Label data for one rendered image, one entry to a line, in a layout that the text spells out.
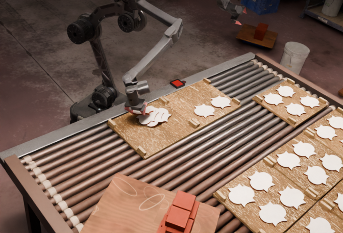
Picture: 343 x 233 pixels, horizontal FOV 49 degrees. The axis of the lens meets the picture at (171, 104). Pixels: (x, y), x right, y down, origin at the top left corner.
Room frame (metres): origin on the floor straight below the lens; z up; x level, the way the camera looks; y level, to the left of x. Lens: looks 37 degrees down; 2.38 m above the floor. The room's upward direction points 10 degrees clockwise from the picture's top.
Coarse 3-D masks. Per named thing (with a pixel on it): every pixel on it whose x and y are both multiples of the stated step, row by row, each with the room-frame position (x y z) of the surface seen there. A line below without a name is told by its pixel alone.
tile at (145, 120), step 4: (152, 108) 1.76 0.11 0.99; (152, 112) 1.73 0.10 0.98; (156, 112) 1.73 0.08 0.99; (140, 116) 1.70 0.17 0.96; (144, 116) 1.70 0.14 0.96; (148, 116) 1.70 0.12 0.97; (152, 116) 1.70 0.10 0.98; (140, 120) 1.67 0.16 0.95; (144, 120) 1.67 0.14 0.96; (148, 120) 1.67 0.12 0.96; (152, 120) 1.67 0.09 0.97; (144, 124) 1.64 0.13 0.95
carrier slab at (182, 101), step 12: (192, 84) 2.16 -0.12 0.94; (204, 84) 2.18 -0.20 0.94; (168, 96) 1.97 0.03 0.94; (180, 96) 1.99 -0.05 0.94; (192, 96) 2.02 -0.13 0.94; (204, 96) 2.04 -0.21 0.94; (216, 96) 2.06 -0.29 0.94; (228, 96) 2.09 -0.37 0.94; (180, 108) 1.87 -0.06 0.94; (192, 108) 1.89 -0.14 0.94; (216, 108) 1.93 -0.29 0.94; (228, 108) 1.96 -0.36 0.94; (204, 120) 1.79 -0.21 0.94
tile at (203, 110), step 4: (196, 108) 1.89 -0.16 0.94; (200, 108) 1.89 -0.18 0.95; (204, 108) 1.90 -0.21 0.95; (208, 108) 1.91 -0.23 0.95; (212, 108) 1.91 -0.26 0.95; (196, 112) 1.84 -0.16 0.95; (200, 112) 1.85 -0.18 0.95; (204, 112) 1.86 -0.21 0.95; (208, 112) 1.86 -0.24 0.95; (212, 112) 1.87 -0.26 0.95; (200, 116) 1.82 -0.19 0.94; (204, 116) 1.82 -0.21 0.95
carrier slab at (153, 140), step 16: (176, 112) 1.82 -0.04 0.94; (112, 128) 1.59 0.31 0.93; (128, 128) 1.60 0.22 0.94; (144, 128) 1.63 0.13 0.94; (160, 128) 1.65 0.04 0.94; (176, 128) 1.67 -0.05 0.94; (192, 128) 1.70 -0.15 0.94; (128, 144) 1.49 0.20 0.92; (144, 144) 1.50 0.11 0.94; (160, 144) 1.52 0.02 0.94
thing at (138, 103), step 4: (128, 100) 1.64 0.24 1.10; (132, 100) 1.59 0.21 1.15; (136, 100) 1.60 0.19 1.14; (140, 100) 1.64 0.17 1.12; (144, 100) 1.64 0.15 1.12; (128, 104) 1.62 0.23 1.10; (132, 104) 1.60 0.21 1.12; (136, 104) 1.60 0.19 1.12; (140, 104) 1.61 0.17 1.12; (140, 108) 1.59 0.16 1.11
